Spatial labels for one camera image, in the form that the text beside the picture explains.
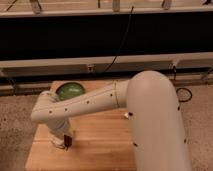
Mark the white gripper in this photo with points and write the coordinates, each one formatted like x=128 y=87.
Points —
x=59 y=129

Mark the red pepper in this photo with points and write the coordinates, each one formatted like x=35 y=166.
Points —
x=67 y=141

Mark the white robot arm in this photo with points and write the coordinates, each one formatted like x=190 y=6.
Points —
x=154 y=111

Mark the green bowl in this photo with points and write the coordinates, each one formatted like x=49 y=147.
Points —
x=70 y=90

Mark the wooden cutting board table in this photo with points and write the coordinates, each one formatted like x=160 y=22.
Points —
x=101 y=142

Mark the white shelf rail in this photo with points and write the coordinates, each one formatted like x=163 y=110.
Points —
x=106 y=64

